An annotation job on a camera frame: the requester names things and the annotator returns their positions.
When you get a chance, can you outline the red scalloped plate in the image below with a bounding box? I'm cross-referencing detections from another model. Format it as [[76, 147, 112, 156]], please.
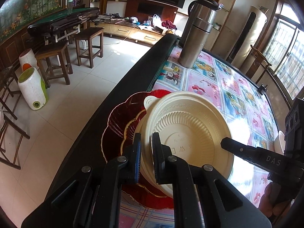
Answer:
[[101, 89, 174, 209]]

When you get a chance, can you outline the far wooden stool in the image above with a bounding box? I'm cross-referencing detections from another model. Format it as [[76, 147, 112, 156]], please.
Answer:
[[74, 27, 104, 68]]

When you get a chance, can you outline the steel thermos flask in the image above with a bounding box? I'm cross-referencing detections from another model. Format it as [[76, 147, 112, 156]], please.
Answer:
[[178, 25, 210, 68]]

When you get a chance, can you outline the small black clamp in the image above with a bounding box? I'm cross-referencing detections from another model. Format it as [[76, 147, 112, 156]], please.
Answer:
[[257, 84, 267, 95]]

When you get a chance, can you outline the standing air conditioner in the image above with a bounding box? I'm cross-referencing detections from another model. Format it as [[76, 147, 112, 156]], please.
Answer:
[[226, 6, 267, 69]]

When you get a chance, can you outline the large steel kettle jug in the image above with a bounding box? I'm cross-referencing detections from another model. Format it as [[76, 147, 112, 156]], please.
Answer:
[[179, 0, 224, 47]]

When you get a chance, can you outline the white orange trash bin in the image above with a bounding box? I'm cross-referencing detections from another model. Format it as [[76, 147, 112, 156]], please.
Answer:
[[19, 48, 39, 72]]

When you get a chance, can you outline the wooden chair by window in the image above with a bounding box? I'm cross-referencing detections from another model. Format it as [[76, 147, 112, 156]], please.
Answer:
[[246, 44, 272, 84]]

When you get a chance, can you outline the wooden tv cabinet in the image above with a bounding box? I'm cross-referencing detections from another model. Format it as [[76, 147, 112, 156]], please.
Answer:
[[90, 21, 163, 45]]

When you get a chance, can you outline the flower wall painting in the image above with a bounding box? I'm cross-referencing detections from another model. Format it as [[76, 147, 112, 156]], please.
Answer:
[[1, 0, 61, 41]]

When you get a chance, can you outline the green mahjong table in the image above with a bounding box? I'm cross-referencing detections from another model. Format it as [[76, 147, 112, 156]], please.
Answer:
[[27, 7, 99, 43]]

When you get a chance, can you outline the cream plastic bowl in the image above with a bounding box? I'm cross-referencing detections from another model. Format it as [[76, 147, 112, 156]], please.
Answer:
[[136, 91, 234, 197]]

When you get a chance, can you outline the person hand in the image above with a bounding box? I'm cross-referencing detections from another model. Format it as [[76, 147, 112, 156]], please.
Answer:
[[258, 182, 291, 218]]

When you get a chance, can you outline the dark wooden chair left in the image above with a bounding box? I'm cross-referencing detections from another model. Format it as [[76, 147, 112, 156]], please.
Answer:
[[0, 66, 31, 170]]

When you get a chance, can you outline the wooden stool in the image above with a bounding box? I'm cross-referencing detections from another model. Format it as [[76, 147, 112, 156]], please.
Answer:
[[74, 27, 104, 68], [35, 40, 73, 88]]

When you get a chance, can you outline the near wooden stool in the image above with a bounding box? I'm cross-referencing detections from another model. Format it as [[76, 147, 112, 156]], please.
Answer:
[[35, 40, 73, 88]]

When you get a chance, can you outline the colourful patterned tablecloth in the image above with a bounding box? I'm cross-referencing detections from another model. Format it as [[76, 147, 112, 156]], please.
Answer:
[[120, 47, 278, 227]]

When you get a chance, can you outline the white small bowl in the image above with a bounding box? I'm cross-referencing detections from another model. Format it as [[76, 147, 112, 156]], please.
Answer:
[[274, 131, 285, 155]]

